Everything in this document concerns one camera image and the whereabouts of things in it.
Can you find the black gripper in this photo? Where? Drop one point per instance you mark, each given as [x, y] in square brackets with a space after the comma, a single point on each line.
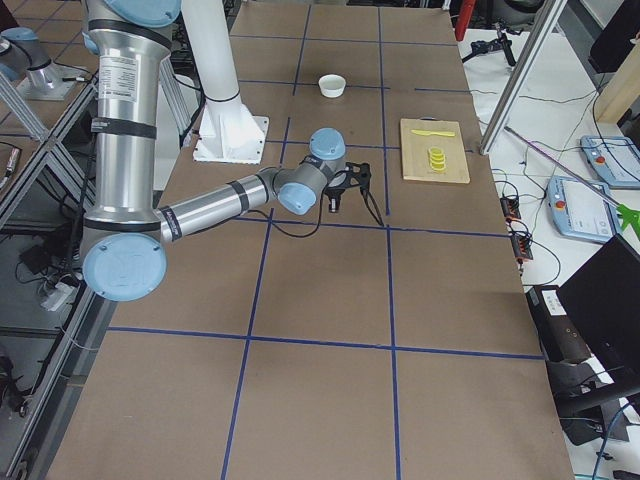
[336, 192]

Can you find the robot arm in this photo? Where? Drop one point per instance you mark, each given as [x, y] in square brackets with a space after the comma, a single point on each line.
[124, 234]

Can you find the bamboo cutting board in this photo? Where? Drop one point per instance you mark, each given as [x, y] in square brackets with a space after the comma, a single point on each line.
[415, 155]

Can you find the yellow plastic knife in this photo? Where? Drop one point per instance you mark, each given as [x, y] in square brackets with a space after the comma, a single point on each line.
[420, 132]

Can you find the white bowl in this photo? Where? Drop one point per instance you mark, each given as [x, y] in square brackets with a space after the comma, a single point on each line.
[332, 85]

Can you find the teach pendant near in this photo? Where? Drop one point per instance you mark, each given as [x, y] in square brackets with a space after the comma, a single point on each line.
[579, 213]

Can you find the teach pendant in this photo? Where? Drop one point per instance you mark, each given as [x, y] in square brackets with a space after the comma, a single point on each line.
[615, 159]
[579, 213]

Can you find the teach pendant far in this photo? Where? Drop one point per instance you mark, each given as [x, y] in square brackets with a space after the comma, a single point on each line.
[615, 159]

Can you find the black monitor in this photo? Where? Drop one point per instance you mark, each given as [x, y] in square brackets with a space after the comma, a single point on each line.
[602, 300]

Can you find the reacher grabber stick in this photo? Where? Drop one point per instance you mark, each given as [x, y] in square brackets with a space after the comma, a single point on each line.
[630, 217]

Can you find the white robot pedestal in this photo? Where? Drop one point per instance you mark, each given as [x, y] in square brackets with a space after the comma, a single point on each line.
[228, 132]

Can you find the aluminium frame post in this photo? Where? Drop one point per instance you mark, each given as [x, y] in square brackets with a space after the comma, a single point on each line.
[543, 26]

